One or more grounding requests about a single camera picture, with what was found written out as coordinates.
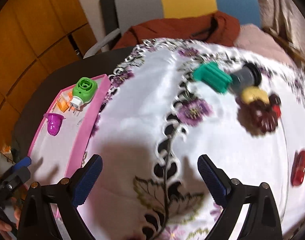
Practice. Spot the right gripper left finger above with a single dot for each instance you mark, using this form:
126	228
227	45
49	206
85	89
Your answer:
37	220

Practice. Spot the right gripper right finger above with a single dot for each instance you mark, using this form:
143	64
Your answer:
262	220

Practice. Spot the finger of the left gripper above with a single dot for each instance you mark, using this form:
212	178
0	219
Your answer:
25	162

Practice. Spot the purple monkey face mold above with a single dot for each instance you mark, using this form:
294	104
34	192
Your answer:
54	122

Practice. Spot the orange building block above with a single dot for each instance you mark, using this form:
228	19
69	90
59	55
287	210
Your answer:
62	104

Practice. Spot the glossy red capsule case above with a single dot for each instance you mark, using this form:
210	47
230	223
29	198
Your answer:
298	168

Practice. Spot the green white plug-in device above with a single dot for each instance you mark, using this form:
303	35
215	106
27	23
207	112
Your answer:
83	92

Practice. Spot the dark brown pumpkin ornament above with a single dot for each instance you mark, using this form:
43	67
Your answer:
258	118

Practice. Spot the yellow oval perforated case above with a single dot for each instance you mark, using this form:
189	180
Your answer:
254	93

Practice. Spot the clear cup black lid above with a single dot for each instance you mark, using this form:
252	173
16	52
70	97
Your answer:
249	75

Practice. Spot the teal ribbed plastic mold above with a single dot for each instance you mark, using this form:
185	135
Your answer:
210	74

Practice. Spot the orange plastic car shell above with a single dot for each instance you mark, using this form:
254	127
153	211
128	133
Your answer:
70	95

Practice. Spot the red wooden puzzle piece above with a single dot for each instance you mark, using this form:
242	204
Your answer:
277	111

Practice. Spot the pink white tray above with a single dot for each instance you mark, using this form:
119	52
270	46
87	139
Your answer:
59	156

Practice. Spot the white chair armrest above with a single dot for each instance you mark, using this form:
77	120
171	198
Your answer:
97	47

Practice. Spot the wooden wardrobe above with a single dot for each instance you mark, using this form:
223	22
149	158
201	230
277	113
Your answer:
37	37

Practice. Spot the white floral embroidered tablecloth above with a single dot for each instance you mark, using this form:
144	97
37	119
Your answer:
157	120

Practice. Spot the pink blanket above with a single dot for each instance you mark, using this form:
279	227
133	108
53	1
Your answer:
253	39

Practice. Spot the rust red jacket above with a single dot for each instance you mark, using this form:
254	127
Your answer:
217	28

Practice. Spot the patterned beige curtain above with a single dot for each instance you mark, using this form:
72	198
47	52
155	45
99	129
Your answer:
284	17

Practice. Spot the grey yellow blue chair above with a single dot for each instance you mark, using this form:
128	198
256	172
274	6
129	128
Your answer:
134	12

